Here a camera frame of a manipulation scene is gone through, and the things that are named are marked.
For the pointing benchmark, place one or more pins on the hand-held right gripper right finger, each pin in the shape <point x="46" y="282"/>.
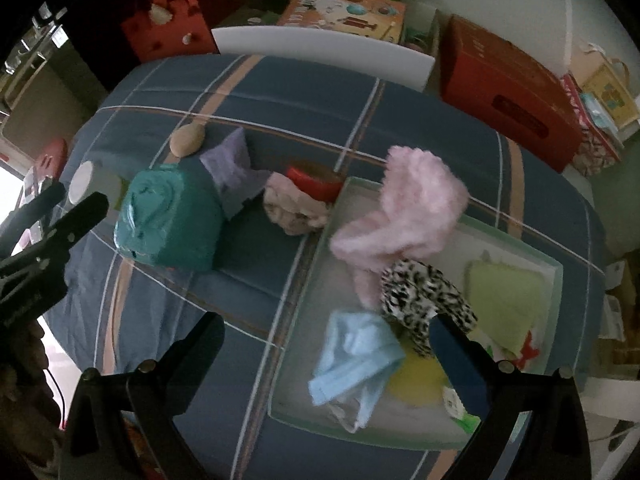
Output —
<point x="455" y="360"/>

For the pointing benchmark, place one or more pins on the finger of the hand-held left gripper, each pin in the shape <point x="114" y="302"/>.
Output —
<point x="35" y="207"/>
<point x="75" y="220"/>

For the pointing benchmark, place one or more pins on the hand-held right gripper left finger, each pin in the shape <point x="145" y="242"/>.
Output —
<point x="207" y="340"/>

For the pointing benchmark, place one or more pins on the yellow sponge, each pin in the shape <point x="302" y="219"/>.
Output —
<point x="417" y="382"/>

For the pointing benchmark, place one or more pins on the light green cloth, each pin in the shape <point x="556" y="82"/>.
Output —
<point x="500" y="300"/>

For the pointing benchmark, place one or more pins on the leopard print cloth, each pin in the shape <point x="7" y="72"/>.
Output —
<point x="415" y="290"/>

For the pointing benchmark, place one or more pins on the light blue cloth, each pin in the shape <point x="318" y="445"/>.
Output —
<point x="355" y="350"/>

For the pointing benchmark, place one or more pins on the white tray with green rim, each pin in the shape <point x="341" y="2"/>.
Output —
<point x="480" y="245"/>

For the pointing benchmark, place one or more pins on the pink fluffy cloth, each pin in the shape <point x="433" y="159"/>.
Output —
<point x="415" y="200"/>

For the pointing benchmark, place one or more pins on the person's left hand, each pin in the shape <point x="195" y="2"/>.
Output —
<point x="30" y="365"/>

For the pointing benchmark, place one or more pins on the white round container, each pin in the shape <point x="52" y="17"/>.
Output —
<point x="82" y="180"/>

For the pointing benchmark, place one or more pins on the blue plaid blanket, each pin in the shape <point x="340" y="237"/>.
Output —
<point x="165" y="310"/>

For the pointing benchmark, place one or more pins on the red plastic container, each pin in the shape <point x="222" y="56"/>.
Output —
<point x="50" y="155"/>

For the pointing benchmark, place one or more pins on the teal plastic packet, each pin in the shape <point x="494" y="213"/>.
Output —
<point x="170" y="220"/>

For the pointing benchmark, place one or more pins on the beige oval stone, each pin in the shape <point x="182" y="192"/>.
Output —
<point x="186" y="140"/>

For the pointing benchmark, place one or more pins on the beige fluffy cloth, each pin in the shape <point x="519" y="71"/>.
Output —
<point x="290" y="210"/>

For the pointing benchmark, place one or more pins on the purple cloth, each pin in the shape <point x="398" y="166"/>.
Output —
<point x="232" y="170"/>

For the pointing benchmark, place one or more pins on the red round cap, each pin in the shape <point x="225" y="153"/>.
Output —
<point x="320" y="187"/>

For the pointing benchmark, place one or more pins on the red bag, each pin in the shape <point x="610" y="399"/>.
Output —
<point x="170" y="30"/>

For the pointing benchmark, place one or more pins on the patterned tin box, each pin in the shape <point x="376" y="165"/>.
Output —
<point x="595" y="150"/>

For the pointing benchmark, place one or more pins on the red cardboard box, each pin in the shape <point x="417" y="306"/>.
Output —
<point x="500" y="80"/>

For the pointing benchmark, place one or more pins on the blue wipes packet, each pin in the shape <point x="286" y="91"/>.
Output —
<point x="597" y="110"/>

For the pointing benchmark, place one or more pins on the white board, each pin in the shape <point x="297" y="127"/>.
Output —
<point x="325" y="50"/>

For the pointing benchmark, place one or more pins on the colourful picture box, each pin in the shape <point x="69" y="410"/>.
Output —
<point x="340" y="12"/>

